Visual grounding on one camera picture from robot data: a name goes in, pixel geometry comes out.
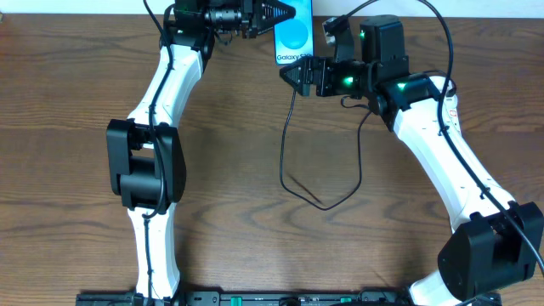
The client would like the blue Galaxy smartphone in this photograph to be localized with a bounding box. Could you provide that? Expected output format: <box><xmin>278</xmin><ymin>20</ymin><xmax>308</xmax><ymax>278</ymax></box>
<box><xmin>274</xmin><ymin>0</ymin><xmax>314</xmax><ymax>65</ymax></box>

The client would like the black charger cable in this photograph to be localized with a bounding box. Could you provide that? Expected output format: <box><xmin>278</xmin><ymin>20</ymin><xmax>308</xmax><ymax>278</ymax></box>
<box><xmin>279</xmin><ymin>88</ymin><xmax>373</xmax><ymax>212</ymax></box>

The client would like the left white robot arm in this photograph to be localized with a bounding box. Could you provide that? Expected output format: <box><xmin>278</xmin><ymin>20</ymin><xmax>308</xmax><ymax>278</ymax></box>
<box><xmin>106</xmin><ymin>0</ymin><xmax>296</xmax><ymax>305</ymax></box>

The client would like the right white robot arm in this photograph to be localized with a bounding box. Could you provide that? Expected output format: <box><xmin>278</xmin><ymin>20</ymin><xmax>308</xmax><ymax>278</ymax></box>
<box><xmin>280</xmin><ymin>15</ymin><xmax>543</xmax><ymax>305</ymax></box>

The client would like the white power strip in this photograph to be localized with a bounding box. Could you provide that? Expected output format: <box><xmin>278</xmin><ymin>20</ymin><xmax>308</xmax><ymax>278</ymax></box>
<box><xmin>430</xmin><ymin>76</ymin><xmax>462</xmax><ymax>134</ymax></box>

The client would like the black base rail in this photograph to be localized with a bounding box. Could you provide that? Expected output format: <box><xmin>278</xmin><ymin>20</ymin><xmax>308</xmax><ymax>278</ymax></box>
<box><xmin>76</xmin><ymin>290</ymin><xmax>502</xmax><ymax>306</ymax></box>

